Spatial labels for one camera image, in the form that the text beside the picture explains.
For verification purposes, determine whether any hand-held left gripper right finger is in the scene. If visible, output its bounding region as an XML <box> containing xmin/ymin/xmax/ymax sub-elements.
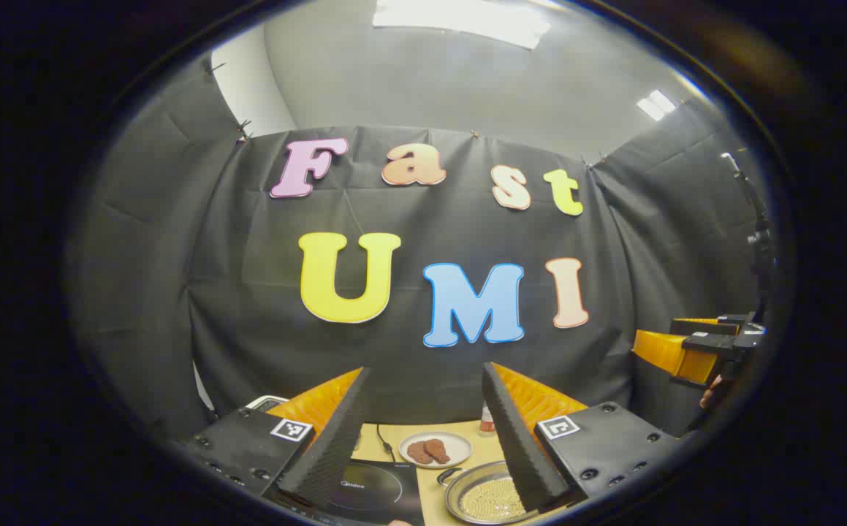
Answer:
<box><xmin>482</xmin><ymin>362</ymin><xmax>691</xmax><ymax>514</ymax></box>

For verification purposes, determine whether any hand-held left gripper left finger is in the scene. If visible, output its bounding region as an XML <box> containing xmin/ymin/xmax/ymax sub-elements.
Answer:
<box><xmin>182</xmin><ymin>367</ymin><xmax>373</xmax><ymax>512</ymax></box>

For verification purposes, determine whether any heap of soybeans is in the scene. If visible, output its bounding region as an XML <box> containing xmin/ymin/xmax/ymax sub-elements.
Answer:
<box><xmin>461</xmin><ymin>479</ymin><xmax>528</xmax><ymax>522</ymax></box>

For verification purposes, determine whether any black induction cooktop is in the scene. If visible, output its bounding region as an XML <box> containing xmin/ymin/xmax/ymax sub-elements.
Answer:
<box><xmin>262</xmin><ymin>457</ymin><xmax>425</xmax><ymax>526</ymax></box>

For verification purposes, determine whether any stainless steel pot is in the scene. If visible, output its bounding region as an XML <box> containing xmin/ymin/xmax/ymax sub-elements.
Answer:
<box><xmin>436</xmin><ymin>460</ymin><xmax>566</xmax><ymax>526</ymax></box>

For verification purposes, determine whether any white oval plate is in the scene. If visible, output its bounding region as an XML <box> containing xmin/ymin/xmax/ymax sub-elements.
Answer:
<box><xmin>398</xmin><ymin>431</ymin><xmax>473</xmax><ymax>469</ymax></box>

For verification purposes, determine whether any ceiling light panel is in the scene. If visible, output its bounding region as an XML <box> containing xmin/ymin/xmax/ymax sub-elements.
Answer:
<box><xmin>637</xmin><ymin>89</ymin><xmax>678</xmax><ymax>122</ymax></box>
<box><xmin>372</xmin><ymin>0</ymin><xmax>552</xmax><ymax>50</ymax></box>

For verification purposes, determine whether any black camera stand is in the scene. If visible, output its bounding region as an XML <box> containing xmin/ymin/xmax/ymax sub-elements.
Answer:
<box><xmin>721</xmin><ymin>152</ymin><xmax>778</xmax><ymax>322</ymax></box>

